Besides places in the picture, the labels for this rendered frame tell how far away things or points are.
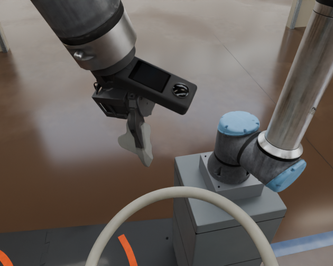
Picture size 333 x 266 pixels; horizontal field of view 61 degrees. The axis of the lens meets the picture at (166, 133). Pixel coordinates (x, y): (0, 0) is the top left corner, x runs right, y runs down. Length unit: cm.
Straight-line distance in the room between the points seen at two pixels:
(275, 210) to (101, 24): 110
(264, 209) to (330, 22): 77
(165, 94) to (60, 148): 253
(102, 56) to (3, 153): 273
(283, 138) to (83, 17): 75
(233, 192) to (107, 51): 97
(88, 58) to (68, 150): 248
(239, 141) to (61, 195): 174
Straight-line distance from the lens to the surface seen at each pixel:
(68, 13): 34
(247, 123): 108
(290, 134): 94
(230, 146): 108
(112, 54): 36
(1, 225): 249
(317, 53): 84
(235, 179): 120
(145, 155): 47
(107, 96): 44
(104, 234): 83
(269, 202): 132
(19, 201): 257
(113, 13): 35
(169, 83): 41
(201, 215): 121
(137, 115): 43
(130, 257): 205
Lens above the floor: 186
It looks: 40 degrees down
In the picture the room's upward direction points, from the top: straight up
